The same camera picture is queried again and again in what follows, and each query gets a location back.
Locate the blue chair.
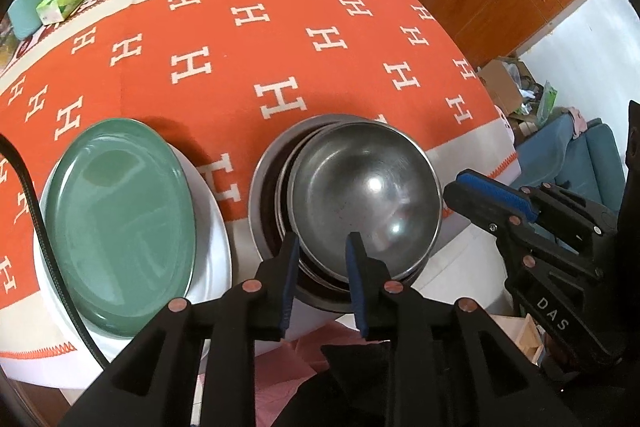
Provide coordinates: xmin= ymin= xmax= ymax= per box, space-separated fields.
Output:
xmin=517 ymin=114 xmax=626 ymax=212

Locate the pink cloth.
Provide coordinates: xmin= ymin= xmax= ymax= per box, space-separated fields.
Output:
xmin=197 ymin=322 xmax=351 ymax=427

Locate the pink steel bowl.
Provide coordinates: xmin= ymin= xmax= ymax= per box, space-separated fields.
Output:
xmin=270 ymin=122 xmax=421 ymax=294

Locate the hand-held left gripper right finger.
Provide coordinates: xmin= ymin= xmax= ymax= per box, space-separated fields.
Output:
xmin=345 ymin=232 xmax=583 ymax=427

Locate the brown steel bowl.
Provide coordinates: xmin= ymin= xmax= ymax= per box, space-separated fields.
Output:
xmin=286 ymin=121 xmax=444 ymax=284

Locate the black cable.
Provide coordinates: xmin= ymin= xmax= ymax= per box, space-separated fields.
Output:
xmin=0 ymin=132 xmax=116 ymax=368

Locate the green plate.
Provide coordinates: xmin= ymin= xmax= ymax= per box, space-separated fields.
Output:
xmin=45 ymin=118 xmax=197 ymax=339

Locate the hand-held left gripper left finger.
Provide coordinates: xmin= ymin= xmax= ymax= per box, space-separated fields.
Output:
xmin=57 ymin=232 xmax=301 ymax=427

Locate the teal canister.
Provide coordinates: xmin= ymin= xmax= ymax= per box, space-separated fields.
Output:
xmin=7 ymin=0 xmax=43 ymax=40

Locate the cardboard box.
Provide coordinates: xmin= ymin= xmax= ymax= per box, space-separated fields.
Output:
xmin=477 ymin=57 xmax=538 ymax=118

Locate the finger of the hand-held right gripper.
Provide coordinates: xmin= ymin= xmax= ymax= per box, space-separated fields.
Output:
xmin=456 ymin=169 xmax=620 ymax=239
xmin=443 ymin=180 xmax=604 ymax=281

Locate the large steel bowl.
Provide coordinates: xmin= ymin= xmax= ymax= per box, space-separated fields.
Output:
xmin=248 ymin=113 xmax=443 ymax=314

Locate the light wooden box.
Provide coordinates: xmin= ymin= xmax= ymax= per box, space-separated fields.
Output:
xmin=492 ymin=312 xmax=546 ymax=365

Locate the plain white plate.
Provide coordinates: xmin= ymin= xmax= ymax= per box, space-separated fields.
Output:
xmin=32 ymin=139 xmax=234 ymax=350

